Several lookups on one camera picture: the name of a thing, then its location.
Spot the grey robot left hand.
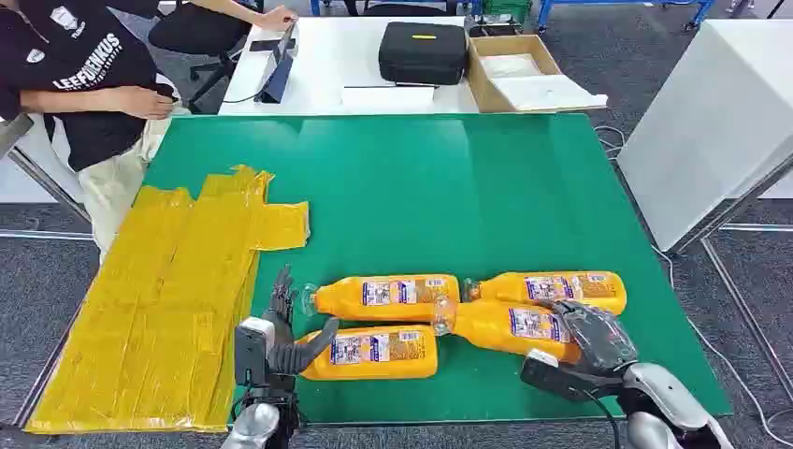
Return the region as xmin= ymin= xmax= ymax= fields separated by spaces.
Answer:
xmin=265 ymin=265 xmax=340 ymax=381

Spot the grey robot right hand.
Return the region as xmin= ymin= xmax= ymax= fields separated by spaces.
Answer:
xmin=537 ymin=299 xmax=640 ymax=381

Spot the orange drink bottle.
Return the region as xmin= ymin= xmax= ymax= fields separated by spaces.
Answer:
xmin=432 ymin=296 xmax=584 ymax=365
xmin=296 ymin=325 xmax=440 ymax=382
xmin=301 ymin=274 xmax=462 ymax=324
xmin=461 ymin=270 xmax=628 ymax=316

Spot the yellow plastic sheet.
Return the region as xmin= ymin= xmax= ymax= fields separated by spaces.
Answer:
xmin=24 ymin=165 xmax=311 ymax=435

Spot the green table mat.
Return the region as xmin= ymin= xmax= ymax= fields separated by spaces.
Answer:
xmin=143 ymin=113 xmax=733 ymax=427

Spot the white table with steel legs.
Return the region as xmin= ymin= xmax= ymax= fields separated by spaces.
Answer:
xmin=616 ymin=18 xmax=793 ymax=401

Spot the large white foam sheet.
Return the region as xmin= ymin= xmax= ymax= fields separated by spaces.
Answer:
xmin=492 ymin=74 xmax=610 ymax=113

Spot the tablet with blue back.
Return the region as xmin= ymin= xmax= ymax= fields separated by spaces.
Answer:
xmin=251 ymin=22 xmax=300 ymax=106

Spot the cardboard box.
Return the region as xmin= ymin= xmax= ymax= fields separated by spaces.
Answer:
xmin=466 ymin=34 xmax=610 ymax=115

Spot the person's hand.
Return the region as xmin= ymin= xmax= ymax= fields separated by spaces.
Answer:
xmin=117 ymin=85 xmax=178 ymax=122
xmin=256 ymin=6 xmax=300 ymax=34

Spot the small white foam sheet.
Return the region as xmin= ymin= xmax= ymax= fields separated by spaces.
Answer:
xmin=480 ymin=53 xmax=545 ymax=80

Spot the black phone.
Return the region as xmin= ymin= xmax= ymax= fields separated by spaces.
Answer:
xmin=249 ymin=37 xmax=297 ymax=53

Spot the black carrying case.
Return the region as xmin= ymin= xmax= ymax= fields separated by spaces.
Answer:
xmin=378 ymin=22 xmax=469 ymax=87

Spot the black office chair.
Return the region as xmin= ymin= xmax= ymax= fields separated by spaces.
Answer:
xmin=147 ymin=0 xmax=262 ymax=114

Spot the green crate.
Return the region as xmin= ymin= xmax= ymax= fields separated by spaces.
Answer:
xmin=482 ymin=0 xmax=534 ymax=24

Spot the person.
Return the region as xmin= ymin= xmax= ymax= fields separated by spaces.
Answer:
xmin=108 ymin=0 xmax=300 ymax=34
xmin=0 ymin=0 xmax=190 ymax=265

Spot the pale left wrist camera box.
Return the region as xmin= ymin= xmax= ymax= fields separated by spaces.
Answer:
xmin=234 ymin=317 xmax=277 ymax=388

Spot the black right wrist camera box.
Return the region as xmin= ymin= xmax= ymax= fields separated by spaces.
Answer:
xmin=520 ymin=348 xmax=624 ymax=404

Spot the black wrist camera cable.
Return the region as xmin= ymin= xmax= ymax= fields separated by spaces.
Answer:
xmin=579 ymin=386 xmax=622 ymax=449

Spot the white floor cable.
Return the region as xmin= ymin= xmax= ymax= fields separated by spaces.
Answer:
xmin=594 ymin=125 xmax=793 ymax=447

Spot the black tablet cable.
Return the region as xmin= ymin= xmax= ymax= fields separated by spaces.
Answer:
xmin=222 ymin=89 xmax=267 ymax=106

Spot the grey metal table frame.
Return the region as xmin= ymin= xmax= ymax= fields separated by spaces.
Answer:
xmin=0 ymin=113 xmax=94 ymax=239

